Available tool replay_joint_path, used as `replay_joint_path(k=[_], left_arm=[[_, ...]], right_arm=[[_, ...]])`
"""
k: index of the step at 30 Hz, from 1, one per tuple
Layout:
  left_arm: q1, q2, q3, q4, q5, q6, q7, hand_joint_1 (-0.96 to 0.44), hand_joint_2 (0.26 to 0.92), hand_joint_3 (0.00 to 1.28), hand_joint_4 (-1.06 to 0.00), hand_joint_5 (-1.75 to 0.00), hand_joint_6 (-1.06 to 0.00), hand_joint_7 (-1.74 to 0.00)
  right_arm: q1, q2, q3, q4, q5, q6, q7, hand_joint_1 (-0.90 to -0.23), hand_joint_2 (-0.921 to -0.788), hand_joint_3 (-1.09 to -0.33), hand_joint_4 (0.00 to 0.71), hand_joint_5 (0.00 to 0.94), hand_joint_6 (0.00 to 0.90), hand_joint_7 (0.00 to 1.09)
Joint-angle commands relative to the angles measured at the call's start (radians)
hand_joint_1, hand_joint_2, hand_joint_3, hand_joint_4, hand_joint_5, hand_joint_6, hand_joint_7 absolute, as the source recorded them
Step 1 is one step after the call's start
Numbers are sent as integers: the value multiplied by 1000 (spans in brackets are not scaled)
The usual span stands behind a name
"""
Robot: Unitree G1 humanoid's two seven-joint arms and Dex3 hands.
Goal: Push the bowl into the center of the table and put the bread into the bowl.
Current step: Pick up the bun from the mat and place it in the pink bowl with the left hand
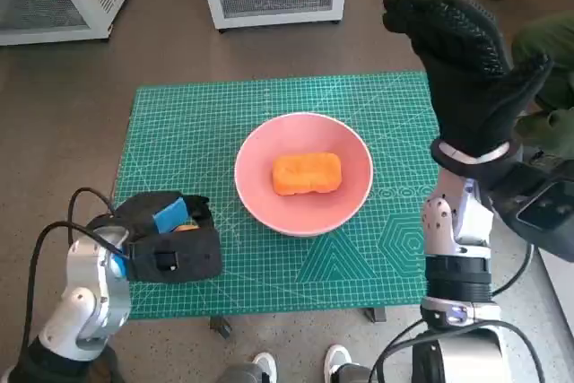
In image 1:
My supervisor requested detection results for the white desk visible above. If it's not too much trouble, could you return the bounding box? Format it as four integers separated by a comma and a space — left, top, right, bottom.
536, 250, 574, 348

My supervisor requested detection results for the green cutting mat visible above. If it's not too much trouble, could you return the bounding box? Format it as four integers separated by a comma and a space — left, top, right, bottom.
111, 71, 443, 319

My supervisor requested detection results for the white shoe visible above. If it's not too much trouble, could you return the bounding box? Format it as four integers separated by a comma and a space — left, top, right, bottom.
251, 351, 278, 383
324, 343, 353, 383

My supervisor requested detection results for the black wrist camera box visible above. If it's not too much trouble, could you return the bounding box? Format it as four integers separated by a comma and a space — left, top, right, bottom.
126, 226, 224, 284
486, 161, 574, 263

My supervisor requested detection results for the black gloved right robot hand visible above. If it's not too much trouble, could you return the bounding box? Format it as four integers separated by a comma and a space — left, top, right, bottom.
380, 0, 553, 160

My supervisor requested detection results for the long braided toy bread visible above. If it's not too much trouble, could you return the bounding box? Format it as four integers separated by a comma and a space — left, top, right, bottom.
271, 152, 344, 197

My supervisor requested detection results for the person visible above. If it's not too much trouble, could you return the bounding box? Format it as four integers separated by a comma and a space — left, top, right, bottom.
510, 13, 574, 164

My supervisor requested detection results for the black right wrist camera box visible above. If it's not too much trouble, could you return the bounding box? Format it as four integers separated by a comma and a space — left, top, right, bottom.
486, 161, 574, 263

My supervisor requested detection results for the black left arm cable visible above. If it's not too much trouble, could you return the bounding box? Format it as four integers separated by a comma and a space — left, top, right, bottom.
67, 187, 118, 227
24, 221, 131, 348

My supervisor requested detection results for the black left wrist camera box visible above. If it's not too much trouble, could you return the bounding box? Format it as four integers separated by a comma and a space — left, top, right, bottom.
126, 226, 224, 284

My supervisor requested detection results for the pink bowl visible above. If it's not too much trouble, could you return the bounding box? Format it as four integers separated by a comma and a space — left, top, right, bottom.
234, 112, 375, 238

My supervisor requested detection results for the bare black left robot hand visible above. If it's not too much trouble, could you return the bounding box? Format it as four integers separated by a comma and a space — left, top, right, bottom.
114, 191, 215, 243

